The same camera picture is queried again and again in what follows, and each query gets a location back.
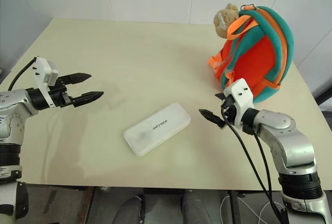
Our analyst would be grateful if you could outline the dark rounded shape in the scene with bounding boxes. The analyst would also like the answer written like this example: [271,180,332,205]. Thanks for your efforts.
[115,194,146,224]

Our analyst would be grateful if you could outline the black table leg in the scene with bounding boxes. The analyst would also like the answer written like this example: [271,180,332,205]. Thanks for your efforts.
[229,189,241,224]

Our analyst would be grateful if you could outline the short black right arm cable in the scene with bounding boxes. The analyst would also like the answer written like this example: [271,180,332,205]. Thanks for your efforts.
[252,132,276,205]

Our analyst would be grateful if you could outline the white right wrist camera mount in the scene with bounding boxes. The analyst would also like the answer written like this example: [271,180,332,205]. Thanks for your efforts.
[223,78,254,127]

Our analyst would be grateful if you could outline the white rectangular case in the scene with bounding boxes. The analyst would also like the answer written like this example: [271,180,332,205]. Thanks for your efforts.
[123,102,192,157]

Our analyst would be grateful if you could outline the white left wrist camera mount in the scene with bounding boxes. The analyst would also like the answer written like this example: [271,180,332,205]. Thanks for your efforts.
[33,56,59,108]

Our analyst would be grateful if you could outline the brown metal bar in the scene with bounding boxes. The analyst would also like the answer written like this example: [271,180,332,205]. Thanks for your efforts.
[77,186,95,224]

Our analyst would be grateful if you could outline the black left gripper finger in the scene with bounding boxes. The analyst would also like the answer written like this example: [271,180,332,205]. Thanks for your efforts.
[64,73,92,86]
[71,91,105,107]

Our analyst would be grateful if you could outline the black metal frame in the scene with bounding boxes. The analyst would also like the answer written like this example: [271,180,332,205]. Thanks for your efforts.
[312,77,332,106]

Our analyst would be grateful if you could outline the long black right arm cable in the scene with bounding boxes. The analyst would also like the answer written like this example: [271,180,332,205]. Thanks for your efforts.
[220,103,288,224]

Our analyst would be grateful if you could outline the beige plush toy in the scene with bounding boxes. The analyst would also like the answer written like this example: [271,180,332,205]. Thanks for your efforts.
[213,2,240,39]

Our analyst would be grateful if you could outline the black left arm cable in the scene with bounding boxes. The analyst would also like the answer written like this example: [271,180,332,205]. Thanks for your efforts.
[7,57,37,91]

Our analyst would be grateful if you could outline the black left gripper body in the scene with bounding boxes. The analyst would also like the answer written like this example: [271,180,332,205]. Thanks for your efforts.
[48,76,75,108]

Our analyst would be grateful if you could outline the thin white cable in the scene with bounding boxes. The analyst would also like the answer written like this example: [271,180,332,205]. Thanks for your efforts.
[219,194,285,224]

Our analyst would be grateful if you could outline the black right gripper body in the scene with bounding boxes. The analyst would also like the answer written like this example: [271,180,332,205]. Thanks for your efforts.
[220,94,238,127]

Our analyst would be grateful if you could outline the orange and teal backpack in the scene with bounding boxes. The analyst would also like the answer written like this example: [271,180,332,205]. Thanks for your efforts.
[207,2,295,104]

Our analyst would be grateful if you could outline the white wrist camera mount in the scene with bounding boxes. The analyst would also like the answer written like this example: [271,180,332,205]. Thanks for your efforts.
[223,78,254,127]
[33,56,59,108]

